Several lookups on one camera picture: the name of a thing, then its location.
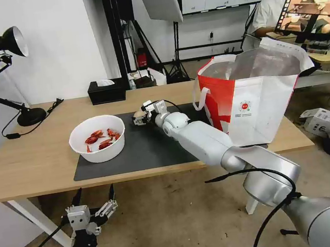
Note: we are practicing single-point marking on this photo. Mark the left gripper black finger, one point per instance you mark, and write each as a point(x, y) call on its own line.
point(110, 205)
point(77, 198)

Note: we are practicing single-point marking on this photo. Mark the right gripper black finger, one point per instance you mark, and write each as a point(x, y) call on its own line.
point(144, 108)
point(139, 121)

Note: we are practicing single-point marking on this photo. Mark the beige trash ball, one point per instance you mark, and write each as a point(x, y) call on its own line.
point(139, 113)

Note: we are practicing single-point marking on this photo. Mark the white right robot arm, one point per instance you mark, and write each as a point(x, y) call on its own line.
point(204, 142)

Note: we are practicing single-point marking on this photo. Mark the red white takeout bag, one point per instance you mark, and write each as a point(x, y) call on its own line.
point(251, 109)

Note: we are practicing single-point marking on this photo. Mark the black desk mat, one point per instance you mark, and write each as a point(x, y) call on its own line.
point(144, 150)

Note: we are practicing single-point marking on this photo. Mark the black tissue box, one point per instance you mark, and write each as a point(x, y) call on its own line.
point(106, 94)

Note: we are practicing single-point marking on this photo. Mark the white table leg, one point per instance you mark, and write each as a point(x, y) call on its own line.
point(252, 204)
point(38, 220)

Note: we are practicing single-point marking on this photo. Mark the white tissue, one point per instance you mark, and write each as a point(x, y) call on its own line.
point(105, 82)

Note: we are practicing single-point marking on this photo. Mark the large red crayfish shell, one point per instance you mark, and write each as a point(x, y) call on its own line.
point(94, 137)

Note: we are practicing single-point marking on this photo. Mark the white plastic bowl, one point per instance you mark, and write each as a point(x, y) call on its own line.
point(100, 156)

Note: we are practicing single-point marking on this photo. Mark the black red small box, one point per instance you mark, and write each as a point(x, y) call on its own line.
point(142, 60)

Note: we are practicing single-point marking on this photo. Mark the small red crayfish claw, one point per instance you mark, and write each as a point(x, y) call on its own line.
point(88, 148)

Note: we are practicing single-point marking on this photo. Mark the black light stand tripod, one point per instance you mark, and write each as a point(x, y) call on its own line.
point(178, 58)

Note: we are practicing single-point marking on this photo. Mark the black desk lamp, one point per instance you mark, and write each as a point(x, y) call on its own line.
point(27, 115)

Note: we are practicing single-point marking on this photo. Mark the white cardboard box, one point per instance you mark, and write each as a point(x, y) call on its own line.
point(323, 122)

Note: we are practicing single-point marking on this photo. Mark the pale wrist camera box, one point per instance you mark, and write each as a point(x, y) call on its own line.
point(147, 103)
point(79, 217)

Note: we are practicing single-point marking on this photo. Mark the black metal stand frame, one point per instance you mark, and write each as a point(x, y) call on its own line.
point(117, 29)

